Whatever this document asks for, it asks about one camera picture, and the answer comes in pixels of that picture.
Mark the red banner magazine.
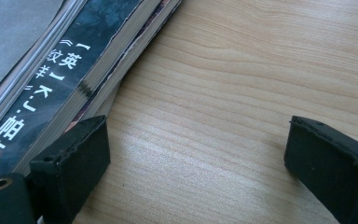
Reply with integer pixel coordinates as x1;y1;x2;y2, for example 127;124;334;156
0;0;90;138

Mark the dark blue lava cover magazine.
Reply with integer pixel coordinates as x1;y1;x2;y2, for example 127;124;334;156
0;0;171;185

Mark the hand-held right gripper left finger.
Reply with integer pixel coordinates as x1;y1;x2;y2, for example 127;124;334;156
29;115;111;224

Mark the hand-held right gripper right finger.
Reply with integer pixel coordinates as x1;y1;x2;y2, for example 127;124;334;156
283;115;358;224

